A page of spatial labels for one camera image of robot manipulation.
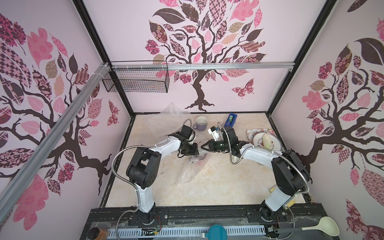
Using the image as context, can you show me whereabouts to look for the clear bubble wrap sheet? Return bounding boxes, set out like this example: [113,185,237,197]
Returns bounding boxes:
[161,103,209,185]

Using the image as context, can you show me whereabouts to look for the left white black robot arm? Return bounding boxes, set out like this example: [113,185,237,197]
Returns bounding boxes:
[126,131,199,225]

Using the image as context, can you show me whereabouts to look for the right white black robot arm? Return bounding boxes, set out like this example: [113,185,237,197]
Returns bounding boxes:
[202,127,310,222]

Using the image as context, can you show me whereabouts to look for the right flexible metal conduit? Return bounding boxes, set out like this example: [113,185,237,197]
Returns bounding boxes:
[217,122,310,196]

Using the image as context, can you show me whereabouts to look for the flexible metal conduit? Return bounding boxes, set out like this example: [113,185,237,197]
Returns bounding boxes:
[217,122,310,196]
[110,118,193,211]

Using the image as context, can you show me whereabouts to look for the lavender mug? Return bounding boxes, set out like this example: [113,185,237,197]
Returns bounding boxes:
[192,116,208,132]

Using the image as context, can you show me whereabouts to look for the blue tape dispenser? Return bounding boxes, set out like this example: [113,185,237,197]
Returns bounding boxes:
[225,113,237,128]

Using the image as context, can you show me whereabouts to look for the floral square placemat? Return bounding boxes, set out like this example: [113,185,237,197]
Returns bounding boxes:
[246,128,284,151]

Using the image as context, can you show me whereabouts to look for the left flexible metal conduit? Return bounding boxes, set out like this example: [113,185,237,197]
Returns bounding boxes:
[110,118,193,211]

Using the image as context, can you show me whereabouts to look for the white artificial rose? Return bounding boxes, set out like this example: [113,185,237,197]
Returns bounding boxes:
[263,133,273,150]

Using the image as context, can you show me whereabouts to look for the round white plate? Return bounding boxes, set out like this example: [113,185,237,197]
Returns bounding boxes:
[253,132,283,151]

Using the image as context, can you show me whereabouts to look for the yellow green sponge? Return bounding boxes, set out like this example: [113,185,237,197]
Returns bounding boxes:
[265,185,298,212]

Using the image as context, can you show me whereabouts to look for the teal round lid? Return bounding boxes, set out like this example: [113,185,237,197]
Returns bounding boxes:
[201,225,228,240]

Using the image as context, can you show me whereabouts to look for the brown jar black lid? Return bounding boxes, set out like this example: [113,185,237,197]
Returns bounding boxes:
[87,227,110,240]

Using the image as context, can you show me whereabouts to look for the cream plastic ladle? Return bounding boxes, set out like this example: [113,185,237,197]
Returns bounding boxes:
[274,217,340,237]

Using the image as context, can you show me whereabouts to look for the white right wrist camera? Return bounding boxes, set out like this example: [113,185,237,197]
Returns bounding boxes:
[208,127,221,142]

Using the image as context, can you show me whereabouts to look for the black wire basket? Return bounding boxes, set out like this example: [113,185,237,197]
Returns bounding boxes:
[103,60,170,93]

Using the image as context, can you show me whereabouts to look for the white slotted cable duct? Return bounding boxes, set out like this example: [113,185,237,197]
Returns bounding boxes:
[107,225,266,240]

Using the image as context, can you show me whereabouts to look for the rear aluminium frame bar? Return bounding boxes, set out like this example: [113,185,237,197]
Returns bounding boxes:
[112,62,295,71]

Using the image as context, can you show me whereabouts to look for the aluminium frame bar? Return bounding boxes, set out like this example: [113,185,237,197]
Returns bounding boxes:
[1,63,110,223]
[112,62,295,71]

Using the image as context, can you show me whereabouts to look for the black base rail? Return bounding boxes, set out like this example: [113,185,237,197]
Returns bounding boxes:
[80,204,331,240]

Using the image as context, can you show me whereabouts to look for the left aluminium frame bar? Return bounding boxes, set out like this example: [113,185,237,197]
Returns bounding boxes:
[1,63,110,223]

